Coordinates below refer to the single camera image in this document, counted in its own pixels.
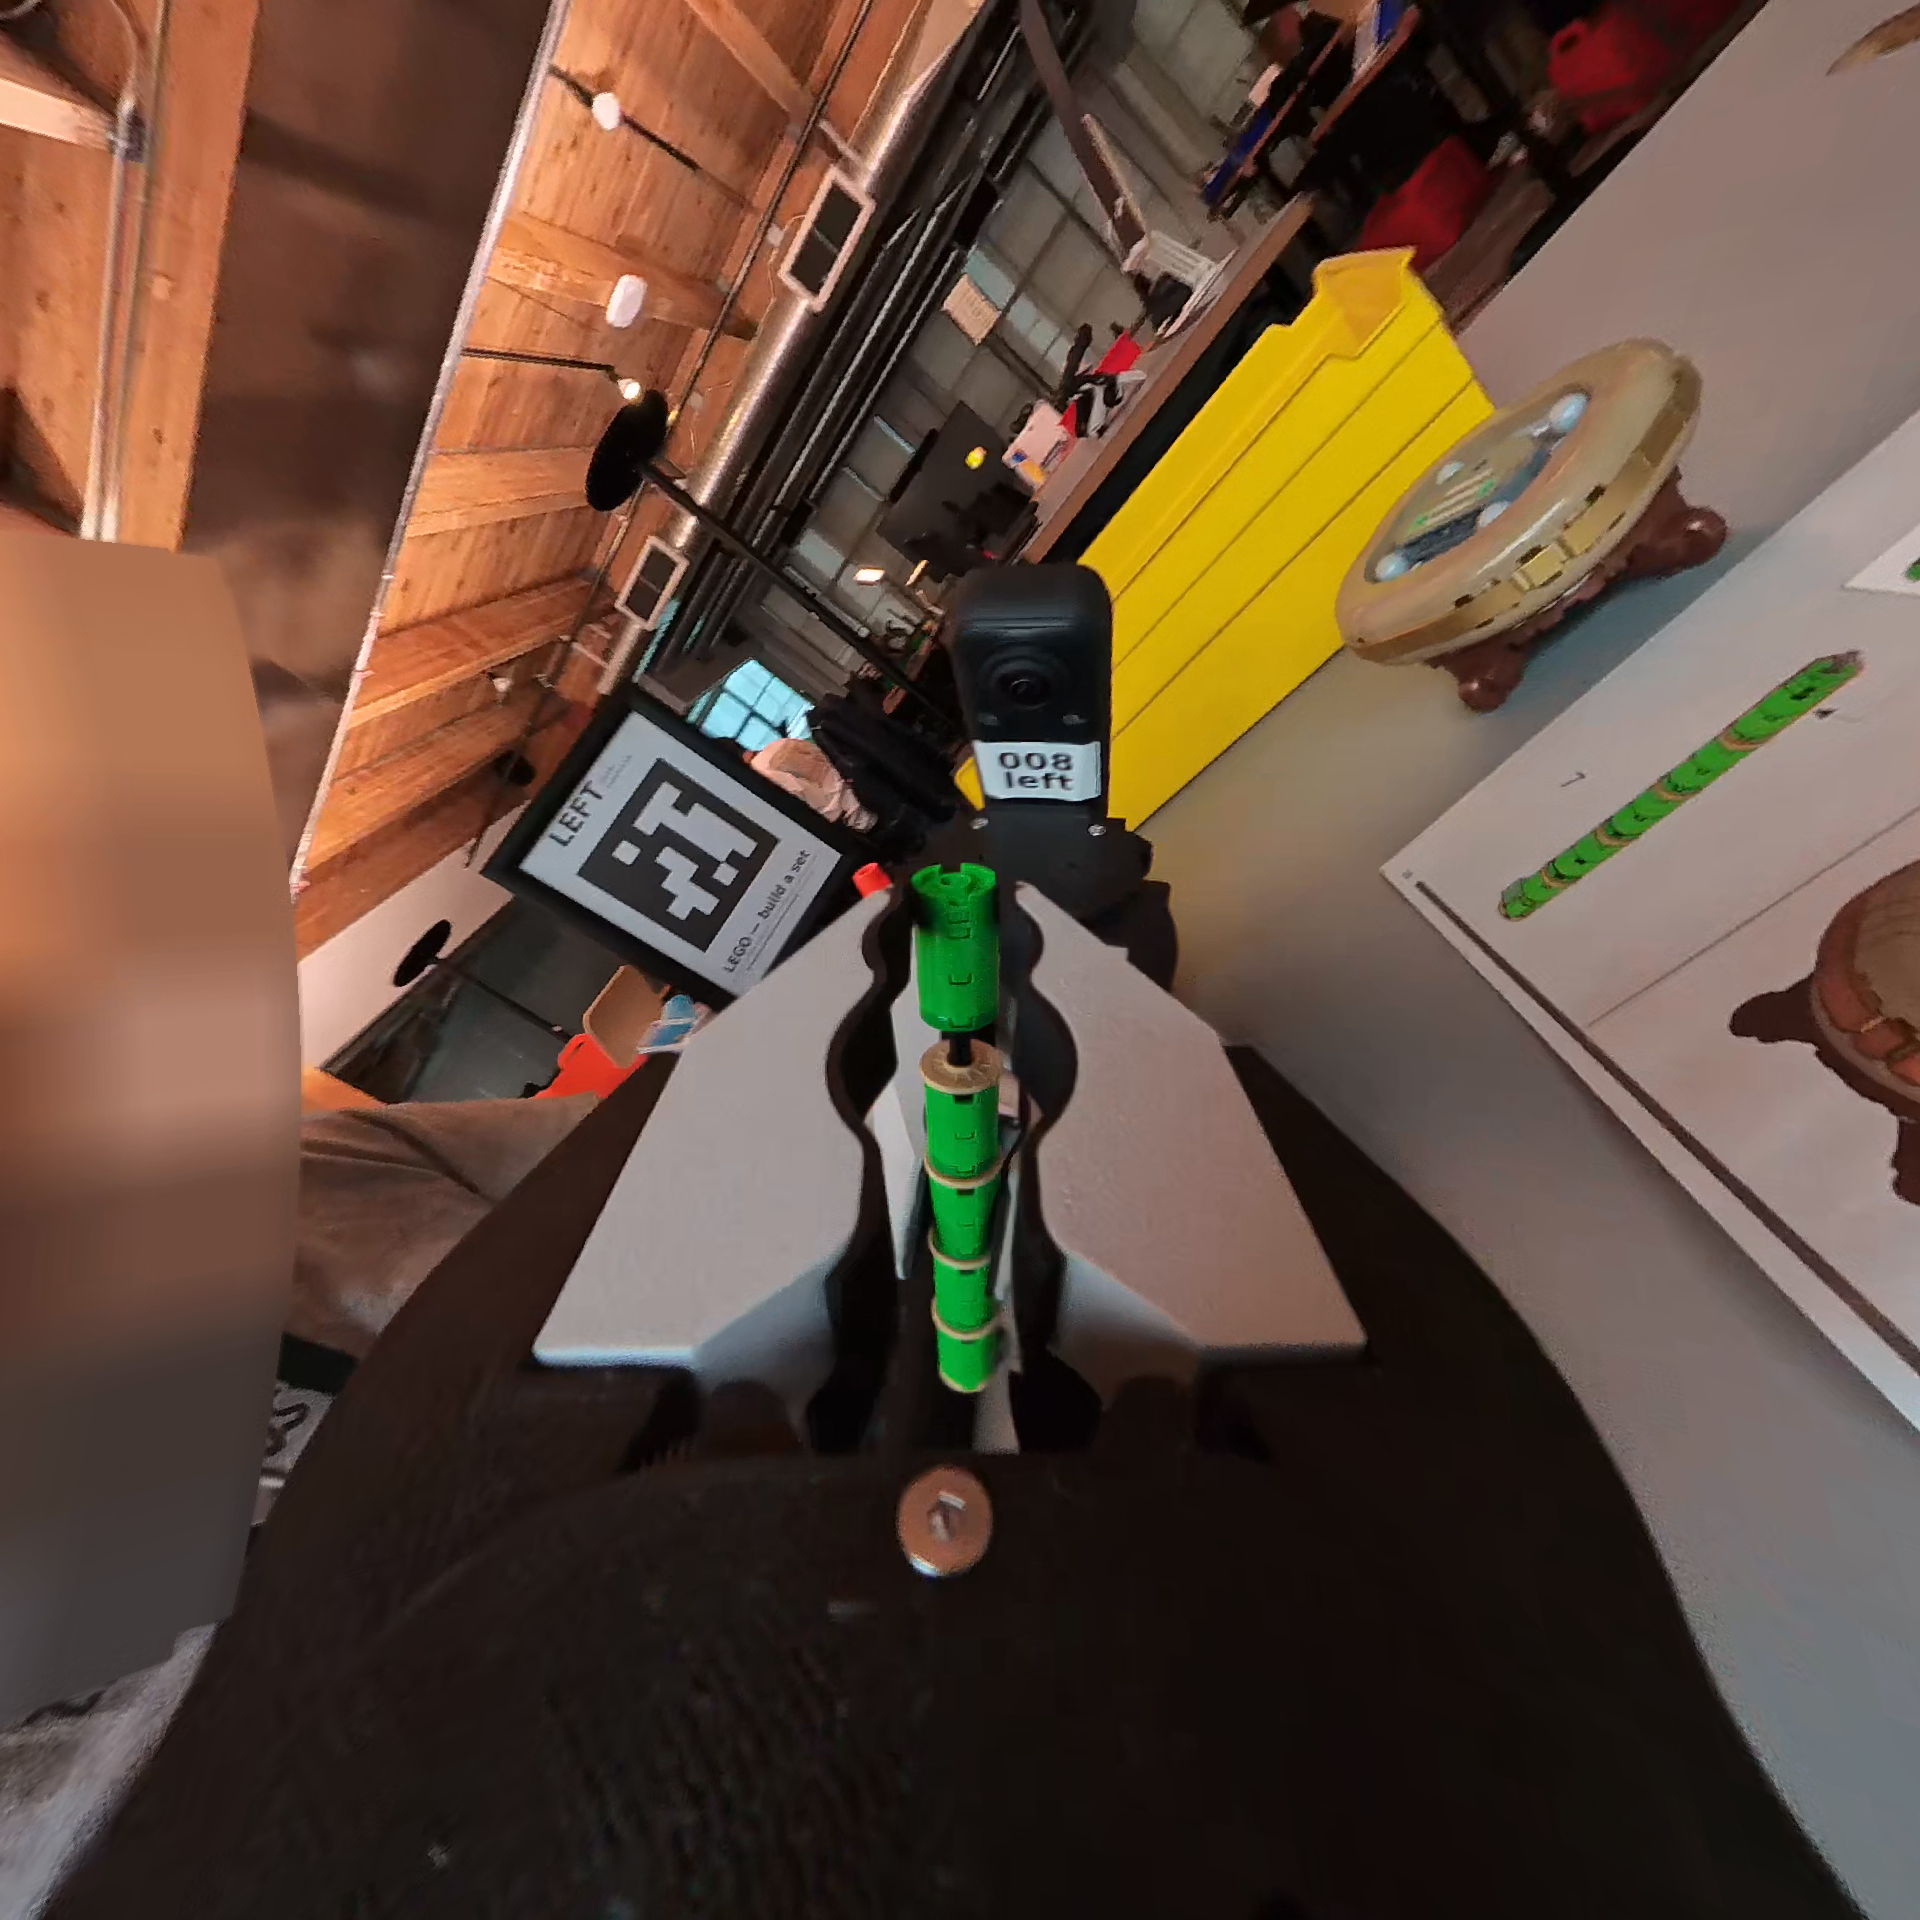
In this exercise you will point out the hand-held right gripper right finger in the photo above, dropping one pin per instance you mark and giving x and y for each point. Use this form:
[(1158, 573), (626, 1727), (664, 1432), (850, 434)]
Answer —
[(1184, 1200)]

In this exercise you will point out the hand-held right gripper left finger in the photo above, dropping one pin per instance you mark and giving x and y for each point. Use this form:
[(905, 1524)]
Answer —
[(705, 1200)]

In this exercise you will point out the green brick stalk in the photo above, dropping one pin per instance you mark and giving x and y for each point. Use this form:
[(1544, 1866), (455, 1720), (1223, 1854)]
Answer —
[(953, 961)]

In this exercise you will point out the wooden background table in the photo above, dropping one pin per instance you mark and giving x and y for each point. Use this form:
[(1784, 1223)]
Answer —
[(1142, 434)]

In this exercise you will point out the yellow plastic bin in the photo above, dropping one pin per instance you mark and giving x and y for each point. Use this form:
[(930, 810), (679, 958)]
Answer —
[(1275, 570)]

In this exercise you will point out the orange traffic cone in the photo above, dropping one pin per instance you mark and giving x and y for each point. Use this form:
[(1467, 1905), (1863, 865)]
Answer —
[(866, 884)]

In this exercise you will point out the black framed marker sign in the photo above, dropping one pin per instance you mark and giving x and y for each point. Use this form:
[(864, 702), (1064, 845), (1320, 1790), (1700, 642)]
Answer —
[(674, 855)]

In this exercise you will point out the black pendant lamp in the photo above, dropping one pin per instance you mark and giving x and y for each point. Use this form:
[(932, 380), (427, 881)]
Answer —
[(623, 452)]

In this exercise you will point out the round tan brick model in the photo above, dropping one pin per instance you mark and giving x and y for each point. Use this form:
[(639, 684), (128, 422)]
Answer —
[(1500, 525)]

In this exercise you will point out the red plastic bin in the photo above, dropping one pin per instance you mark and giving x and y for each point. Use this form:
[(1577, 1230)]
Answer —
[(1425, 202), (1622, 66)]

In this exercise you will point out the instruction booklet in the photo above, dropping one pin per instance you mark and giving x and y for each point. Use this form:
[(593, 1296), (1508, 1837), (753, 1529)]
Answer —
[(1695, 901)]

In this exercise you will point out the silver air duct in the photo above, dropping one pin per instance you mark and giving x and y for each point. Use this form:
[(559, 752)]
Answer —
[(809, 300)]

